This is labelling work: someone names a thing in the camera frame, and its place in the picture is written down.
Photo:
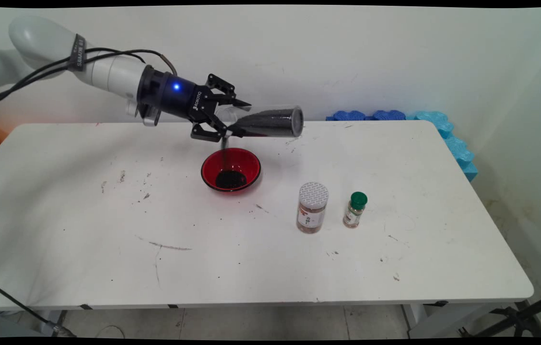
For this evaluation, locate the light blue foam tile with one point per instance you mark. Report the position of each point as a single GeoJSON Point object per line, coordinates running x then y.
{"type": "Point", "coordinates": [457, 151]}

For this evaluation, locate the black tripod stand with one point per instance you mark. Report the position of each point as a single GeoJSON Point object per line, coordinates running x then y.
{"type": "Point", "coordinates": [522, 316]}

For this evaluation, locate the white table leg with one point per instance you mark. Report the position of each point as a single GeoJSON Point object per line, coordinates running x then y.
{"type": "Point", "coordinates": [436, 323]}
{"type": "Point", "coordinates": [54, 318]}

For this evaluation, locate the small spice bottle green cap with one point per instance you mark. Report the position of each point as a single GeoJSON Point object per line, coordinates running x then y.
{"type": "Point", "coordinates": [354, 215]}

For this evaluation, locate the black grain pile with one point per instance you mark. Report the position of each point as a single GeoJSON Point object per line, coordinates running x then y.
{"type": "Point", "coordinates": [231, 179]}

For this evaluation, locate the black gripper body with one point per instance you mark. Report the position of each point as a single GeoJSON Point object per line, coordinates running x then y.
{"type": "Point", "coordinates": [177, 98]}

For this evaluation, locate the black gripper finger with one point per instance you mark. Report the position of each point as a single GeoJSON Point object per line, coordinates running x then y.
{"type": "Point", "coordinates": [222, 91]}
{"type": "Point", "coordinates": [208, 132]}

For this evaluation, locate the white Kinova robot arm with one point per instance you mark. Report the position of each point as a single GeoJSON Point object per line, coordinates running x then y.
{"type": "Point", "coordinates": [45, 40]}

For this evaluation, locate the spice jar with patterned lid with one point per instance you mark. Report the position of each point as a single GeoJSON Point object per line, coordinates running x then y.
{"type": "Point", "coordinates": [311, 215]}

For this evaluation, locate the red bowl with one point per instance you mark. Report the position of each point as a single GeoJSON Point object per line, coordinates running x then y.
{"type": "Point", "coordinates": [213, 165]}

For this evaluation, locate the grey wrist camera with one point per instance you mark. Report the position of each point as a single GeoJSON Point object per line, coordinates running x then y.
{"type": "Point", "coordinates": [150, 115]}

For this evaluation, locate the dark blue foam tile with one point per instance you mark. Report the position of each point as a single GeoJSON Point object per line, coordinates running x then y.
{"type": "Point", "coordinates": [388, 115]}
{"type": "Point", "coordinates": [347, 116]}

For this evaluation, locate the clear jar of black grains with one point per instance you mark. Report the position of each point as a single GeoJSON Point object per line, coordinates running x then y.
{"type": "Point", "coordinates": [270, 123]}

